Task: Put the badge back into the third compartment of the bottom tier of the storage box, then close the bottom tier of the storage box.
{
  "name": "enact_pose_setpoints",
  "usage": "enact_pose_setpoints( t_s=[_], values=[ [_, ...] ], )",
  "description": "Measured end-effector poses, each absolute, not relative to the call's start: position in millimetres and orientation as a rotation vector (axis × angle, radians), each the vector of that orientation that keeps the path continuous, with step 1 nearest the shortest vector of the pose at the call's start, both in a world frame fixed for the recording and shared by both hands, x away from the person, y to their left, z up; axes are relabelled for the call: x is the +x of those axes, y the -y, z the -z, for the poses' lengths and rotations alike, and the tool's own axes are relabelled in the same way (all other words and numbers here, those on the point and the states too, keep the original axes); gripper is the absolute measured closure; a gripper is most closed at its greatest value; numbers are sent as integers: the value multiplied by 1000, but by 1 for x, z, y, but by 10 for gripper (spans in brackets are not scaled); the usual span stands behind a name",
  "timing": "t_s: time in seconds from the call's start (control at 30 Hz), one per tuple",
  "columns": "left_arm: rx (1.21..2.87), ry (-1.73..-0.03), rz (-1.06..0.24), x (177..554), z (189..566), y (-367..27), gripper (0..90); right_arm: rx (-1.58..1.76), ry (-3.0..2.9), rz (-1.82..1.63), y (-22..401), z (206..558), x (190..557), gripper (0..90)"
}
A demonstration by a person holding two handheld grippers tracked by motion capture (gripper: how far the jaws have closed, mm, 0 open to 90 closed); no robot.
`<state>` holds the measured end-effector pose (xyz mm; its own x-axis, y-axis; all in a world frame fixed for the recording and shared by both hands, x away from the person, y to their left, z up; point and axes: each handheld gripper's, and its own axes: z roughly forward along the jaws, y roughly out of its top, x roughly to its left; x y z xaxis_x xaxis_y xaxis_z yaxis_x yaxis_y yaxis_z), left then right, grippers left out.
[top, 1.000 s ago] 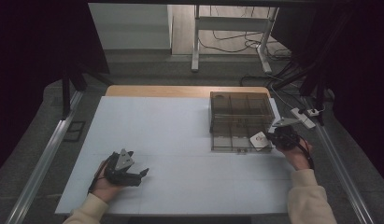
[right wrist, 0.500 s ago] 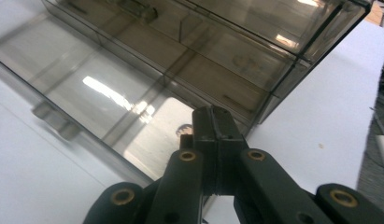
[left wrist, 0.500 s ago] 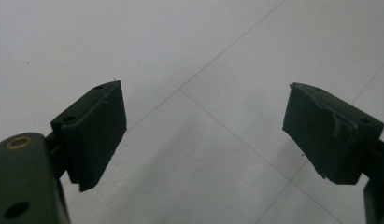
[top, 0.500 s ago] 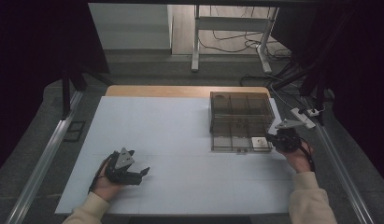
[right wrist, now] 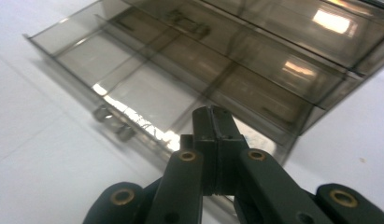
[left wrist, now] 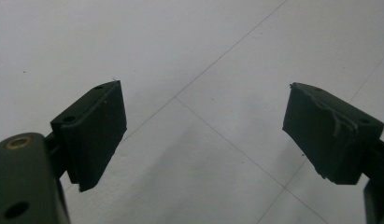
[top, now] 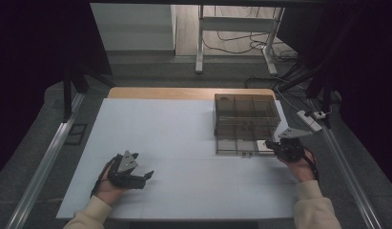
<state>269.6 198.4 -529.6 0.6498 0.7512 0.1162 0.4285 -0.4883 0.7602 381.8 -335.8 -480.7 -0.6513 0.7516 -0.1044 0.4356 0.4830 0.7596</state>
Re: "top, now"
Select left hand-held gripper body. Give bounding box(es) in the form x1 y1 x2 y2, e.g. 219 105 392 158
107 150 148 191

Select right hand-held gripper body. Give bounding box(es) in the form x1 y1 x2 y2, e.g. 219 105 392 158
274 127 313 164

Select brown transparent drawer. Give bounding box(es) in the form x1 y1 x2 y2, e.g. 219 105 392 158
215 118 279 157

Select brown transparent storage box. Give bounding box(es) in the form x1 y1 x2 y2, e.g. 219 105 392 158
213 93 282 138

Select person's right hand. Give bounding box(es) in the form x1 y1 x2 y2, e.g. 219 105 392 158
278 149 318 184

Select person's left hand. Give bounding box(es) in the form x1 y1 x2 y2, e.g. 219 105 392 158
93 159 129 207

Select white power strip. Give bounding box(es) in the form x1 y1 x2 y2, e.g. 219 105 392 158
296 109 323 133

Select white table cover sheet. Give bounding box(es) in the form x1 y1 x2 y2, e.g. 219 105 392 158
55 97 304 221

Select wooden table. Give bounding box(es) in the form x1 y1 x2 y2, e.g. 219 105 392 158
107 87 278 101

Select black metal stand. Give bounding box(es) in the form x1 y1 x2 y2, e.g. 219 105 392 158
278 12 360 130
62 61 116 122

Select white panel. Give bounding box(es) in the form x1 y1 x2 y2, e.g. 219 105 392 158
90 3 176 52

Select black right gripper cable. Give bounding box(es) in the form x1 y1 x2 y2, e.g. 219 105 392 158
302 147 320 183

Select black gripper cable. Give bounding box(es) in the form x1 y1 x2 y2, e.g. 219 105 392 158
302 147 320 183
91 156 119 198

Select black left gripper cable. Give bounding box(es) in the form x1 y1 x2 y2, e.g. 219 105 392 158
91 156 119 198

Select aluminium rail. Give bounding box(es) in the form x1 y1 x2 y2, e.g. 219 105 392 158
320 126 384 229
5 92 87 229

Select black floor cables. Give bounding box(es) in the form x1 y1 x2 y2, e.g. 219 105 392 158
201 30 298 63

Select white desk frame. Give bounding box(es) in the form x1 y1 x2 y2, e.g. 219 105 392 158
195 4 285 76

